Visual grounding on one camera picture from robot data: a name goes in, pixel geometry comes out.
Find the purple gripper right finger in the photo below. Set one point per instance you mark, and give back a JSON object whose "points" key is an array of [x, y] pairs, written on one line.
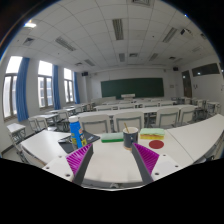
{"points": [[146, 160]]}

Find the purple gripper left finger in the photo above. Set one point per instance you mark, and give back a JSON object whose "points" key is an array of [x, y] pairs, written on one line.
{"points": [[78, 161]]}

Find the blue plastic bottle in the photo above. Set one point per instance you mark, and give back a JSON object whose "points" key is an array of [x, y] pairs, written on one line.
{"points": [[77, 135]]}

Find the black mat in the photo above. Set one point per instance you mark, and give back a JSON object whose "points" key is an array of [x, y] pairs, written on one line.
{"points": [[70, 144]]}

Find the yellow green sponge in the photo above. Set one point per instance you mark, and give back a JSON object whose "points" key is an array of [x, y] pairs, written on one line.
{"points": [[152, 133]]}

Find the dark paper cup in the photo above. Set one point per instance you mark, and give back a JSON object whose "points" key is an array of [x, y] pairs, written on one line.
{"points": [[130, 138]]}

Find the green sponge block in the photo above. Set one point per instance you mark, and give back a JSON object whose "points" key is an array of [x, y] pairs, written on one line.
{"points": [[112, 137]]}

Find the white chair left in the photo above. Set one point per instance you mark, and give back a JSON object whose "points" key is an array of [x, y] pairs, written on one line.
{"points": [[96, 124]]}

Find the white chair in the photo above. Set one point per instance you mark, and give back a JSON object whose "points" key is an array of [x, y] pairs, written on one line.
{"points": [[96, 124], [167, 117], [128, 119]]}

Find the white chair centre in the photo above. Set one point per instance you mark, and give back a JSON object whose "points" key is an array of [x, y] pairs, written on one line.
{"points": [[128, 119]]}

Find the white chair right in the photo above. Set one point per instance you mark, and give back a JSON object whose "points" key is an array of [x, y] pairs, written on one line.
{"points": [[167, 117]]}

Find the white teacher podium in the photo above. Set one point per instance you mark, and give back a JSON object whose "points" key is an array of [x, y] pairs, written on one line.
{"points": [[128, 96]]}

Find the green chalkboard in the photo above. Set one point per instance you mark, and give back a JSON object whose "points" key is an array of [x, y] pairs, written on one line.
{"points": [[140, 87]]}

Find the blue curtain far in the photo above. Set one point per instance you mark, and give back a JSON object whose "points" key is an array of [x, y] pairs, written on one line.
{"points": [[76, 91]]}

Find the blue curtain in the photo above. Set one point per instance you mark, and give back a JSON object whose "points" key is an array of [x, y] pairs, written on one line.
{"points": [[76, 91], [56, 95], [21, 104]]}

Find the brown door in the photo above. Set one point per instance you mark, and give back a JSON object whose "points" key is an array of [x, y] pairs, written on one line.
{"points": [[187, 84]]}

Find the blue curtain middle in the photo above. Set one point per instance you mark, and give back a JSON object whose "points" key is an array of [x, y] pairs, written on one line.
{"points": [[56, 95]]}

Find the blue curtain left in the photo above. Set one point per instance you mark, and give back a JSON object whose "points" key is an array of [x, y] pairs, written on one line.
{"points": [[21, 104]]}

